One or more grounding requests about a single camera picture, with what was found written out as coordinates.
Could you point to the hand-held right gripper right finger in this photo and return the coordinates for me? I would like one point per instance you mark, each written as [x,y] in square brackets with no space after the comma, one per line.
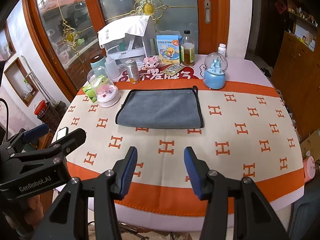
[193,173]

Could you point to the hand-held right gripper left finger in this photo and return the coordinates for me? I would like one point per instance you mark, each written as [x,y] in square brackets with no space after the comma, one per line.
[128,172]

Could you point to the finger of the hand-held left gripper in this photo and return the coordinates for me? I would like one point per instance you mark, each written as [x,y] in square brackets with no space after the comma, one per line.
[36,131]
[71,137]

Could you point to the grey towel with black trim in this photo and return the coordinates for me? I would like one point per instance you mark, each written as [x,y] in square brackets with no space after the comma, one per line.
[160,107]

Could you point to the person's left hand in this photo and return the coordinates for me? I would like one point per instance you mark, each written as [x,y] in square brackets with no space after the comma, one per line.
[33,208]

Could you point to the smartphone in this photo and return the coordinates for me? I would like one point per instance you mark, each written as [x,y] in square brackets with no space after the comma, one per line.
[62,133]

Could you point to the red lidded container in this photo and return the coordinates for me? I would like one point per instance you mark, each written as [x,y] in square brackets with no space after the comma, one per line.
[42,108]

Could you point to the green tissue pack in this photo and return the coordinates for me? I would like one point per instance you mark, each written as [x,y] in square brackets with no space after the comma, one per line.
[88,92]

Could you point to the orange and cream printed tablecloth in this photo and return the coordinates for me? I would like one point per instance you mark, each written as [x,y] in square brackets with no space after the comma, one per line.
[225,132]

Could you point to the glass dome with pink flowers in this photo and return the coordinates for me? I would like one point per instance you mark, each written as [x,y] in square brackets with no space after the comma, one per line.
[106,92]

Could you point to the teal insulated cup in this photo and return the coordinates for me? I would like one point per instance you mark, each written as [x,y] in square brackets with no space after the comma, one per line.
[97,61]

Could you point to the white squeeze bottle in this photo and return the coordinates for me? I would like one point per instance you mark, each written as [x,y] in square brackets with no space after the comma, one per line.
[111,67]

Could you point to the silver and orange can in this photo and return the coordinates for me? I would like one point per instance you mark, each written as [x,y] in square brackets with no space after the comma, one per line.
[132,72]

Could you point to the blue castle snow globe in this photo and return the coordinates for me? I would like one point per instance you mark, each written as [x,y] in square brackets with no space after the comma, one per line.
[215,76]

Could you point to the white bottle sterilizer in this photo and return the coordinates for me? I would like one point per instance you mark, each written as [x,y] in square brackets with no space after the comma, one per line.
[130,52]

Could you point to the pill blister pack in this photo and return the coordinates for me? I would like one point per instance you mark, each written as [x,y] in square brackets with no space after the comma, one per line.
[173,68]

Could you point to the pink block toy pig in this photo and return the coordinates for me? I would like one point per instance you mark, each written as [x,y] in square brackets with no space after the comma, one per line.
[151,62]

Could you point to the pink plastic stool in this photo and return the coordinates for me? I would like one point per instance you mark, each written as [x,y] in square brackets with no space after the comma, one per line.
[309,168]

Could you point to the white cloth cover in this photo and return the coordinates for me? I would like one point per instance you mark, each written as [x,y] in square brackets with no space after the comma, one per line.
[120,30]

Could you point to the grey chair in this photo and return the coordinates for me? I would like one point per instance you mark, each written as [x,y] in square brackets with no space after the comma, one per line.
[306,212]

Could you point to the brown glass bottle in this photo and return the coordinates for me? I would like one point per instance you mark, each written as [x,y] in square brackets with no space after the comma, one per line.
[187,52]

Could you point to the cardboard box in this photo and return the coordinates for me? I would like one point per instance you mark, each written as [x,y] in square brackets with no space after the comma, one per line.
[311,145]

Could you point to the dark shoes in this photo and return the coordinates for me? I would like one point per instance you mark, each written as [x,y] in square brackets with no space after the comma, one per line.
[266,72]

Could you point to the blue duck print box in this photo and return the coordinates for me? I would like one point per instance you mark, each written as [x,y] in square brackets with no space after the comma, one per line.
[168,50]

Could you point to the white pill bottle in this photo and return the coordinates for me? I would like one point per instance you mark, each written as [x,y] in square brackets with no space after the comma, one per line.
[222,49]

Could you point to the wooden glass sliding door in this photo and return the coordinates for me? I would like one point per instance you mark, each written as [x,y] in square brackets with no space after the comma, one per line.
[82,10]

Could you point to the wooden cabinet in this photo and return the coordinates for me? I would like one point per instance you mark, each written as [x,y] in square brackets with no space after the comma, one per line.
[297,80]

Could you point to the wood framed wall niche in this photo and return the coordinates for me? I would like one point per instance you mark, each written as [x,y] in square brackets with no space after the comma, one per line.
[21,82]

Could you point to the red diamond wall poster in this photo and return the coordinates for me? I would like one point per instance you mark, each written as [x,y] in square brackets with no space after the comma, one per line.
[280,6]

